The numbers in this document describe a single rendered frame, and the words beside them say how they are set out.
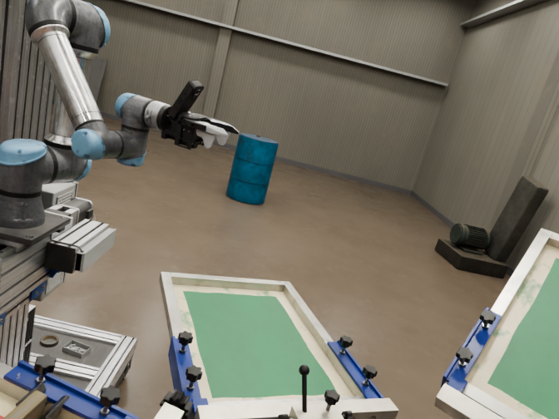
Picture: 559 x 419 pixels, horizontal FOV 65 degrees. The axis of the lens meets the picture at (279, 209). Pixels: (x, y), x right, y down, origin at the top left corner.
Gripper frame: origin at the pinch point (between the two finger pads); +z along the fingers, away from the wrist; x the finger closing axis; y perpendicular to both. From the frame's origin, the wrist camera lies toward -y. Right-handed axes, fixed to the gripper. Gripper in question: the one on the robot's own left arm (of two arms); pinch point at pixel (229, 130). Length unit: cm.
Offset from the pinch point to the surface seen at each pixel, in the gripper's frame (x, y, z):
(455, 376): -21, 54, 72
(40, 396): 51, 49, -3
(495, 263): -577, 228, 134
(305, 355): -28, 77, 27
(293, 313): -53, 80, 11
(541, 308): -57, 41, 91
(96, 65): -762, 144, -875
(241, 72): -940, 94, -551
